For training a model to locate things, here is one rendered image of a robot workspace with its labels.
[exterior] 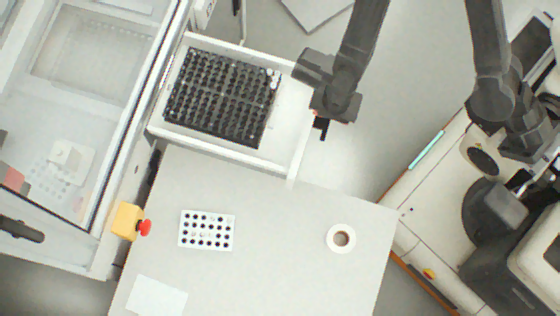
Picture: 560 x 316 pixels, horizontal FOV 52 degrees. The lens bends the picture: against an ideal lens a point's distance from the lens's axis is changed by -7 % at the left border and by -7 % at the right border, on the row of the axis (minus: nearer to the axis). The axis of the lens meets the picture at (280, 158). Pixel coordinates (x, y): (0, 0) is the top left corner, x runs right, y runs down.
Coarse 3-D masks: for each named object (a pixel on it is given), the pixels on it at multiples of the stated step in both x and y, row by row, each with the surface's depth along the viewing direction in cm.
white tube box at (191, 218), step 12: (192, 216) 137; (204, 216) 139; (216, 216) 137; (228, 216) 137; (180, 228) 136; (192, 228) 136; (204, 228) 140; (216, 228) 137; (228, 228) 140; (180, 240) 135; (192, 240) 138; (204, 240) 135; (216, 240) 136; (228, 240) 136; (228, 252) 137
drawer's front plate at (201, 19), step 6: (198, 0) 136; (204, 0) 137; (210, 0) 142; (216, 0) 148; (198, 6) 136; (204, 6) 138; (198, 12) 137; (204, 12) 140; (210, 12) 146; (198, 18) 140; (204, 18) 142; (198, 24) 143; (204, 24) 144
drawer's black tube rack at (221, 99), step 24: (192, 48) 136; (192, 72) 135; (216, 72) 135; (240, 72) 135; (264, 72) 135; (192, 96) 136; (216, 96) 137; (240, 96) 134; (264, 96) 134; (168, 120) 135; (192, 120) 132; (216, 120) 132; (240, 120) 132; (240, 144) 134
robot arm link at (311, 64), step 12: (300, 60) 114; (312, 60) 114; (324, 60) 114; (300, 72) 116; (312, 72) 115; (324, 72) 113; (336, 72) 109; (348, 72) 107; (312, 84) 116; (336, 84) 112; (348, 84) 109
